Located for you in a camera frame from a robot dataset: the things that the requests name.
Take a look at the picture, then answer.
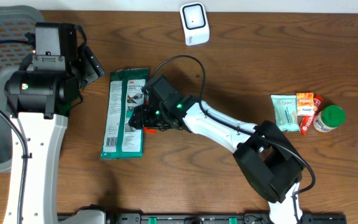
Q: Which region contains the red snack bag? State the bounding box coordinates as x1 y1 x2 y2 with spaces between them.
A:
143 95 156 134

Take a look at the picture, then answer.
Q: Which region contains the green 3M wipes pack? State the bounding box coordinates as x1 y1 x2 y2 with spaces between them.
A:
101 68 149 159

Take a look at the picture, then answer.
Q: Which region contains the light teal tissue pack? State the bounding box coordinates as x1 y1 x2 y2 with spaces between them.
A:
271 95 300 132

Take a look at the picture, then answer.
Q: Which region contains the small orange white box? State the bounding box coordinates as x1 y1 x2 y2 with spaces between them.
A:
296 93 314 116

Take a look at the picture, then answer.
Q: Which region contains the red stick sachet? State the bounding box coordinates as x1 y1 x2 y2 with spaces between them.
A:
300 95 323 136

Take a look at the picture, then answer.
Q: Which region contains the green lid white jar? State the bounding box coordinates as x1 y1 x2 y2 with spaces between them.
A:
313 105 346 133

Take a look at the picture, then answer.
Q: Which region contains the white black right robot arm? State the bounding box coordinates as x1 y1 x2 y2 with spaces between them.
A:
129 76 306 223

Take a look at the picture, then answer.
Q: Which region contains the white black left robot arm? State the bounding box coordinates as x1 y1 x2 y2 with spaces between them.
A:
4 22 104 223

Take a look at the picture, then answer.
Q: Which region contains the white barcode scanner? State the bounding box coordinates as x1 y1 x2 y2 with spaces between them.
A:
180 2 210 46

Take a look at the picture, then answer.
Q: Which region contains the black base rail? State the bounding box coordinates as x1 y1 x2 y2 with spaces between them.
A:
94 213 347 224

